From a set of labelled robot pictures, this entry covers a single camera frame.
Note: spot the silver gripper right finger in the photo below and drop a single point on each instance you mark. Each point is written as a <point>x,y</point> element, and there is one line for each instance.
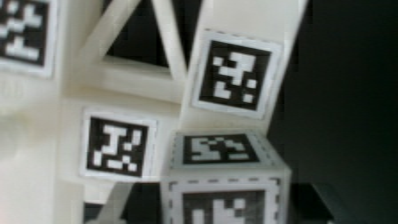
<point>317,205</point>

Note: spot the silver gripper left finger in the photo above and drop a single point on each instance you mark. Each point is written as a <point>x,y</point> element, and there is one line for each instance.
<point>132,205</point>

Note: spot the white chair back piece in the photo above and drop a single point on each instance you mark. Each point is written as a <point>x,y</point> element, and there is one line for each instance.
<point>122,72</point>

